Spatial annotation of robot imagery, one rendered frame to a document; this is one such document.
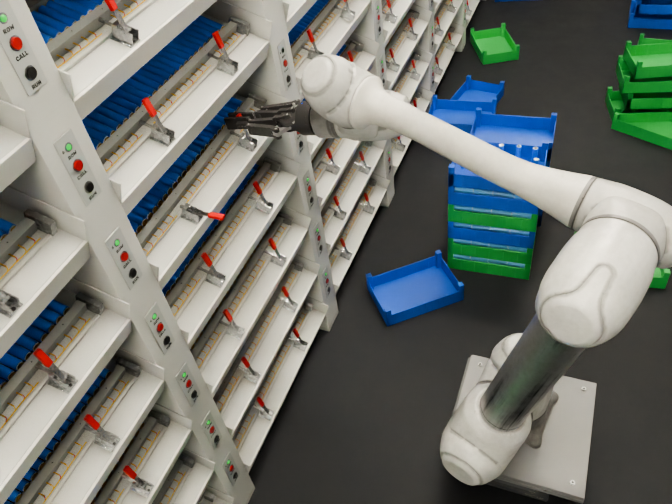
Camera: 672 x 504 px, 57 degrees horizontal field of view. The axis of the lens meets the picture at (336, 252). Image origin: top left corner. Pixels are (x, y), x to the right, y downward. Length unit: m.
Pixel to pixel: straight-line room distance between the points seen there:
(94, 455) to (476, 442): 0.78
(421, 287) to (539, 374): 1.19
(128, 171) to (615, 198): 0.84
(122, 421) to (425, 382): 1.08
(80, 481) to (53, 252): 0.45
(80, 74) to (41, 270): 0.31
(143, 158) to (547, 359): 0.81
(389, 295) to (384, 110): 1.28
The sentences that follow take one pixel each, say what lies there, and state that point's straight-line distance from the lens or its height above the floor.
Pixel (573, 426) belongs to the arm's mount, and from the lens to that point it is 1.79.
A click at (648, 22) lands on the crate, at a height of 0.04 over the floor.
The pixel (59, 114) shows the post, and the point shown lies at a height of 1.30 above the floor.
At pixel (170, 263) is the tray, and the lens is 1.29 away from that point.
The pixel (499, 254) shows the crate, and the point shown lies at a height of 0.11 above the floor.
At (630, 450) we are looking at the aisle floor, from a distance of 2.05.
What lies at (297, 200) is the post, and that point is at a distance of 1.81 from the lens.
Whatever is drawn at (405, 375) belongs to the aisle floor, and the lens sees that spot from 2.11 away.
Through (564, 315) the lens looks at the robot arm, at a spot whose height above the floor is 1.00.
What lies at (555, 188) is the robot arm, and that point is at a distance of 1.16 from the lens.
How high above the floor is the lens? 1.74
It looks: 44 degrees down
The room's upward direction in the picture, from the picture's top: 10 degrees counter-clockwise
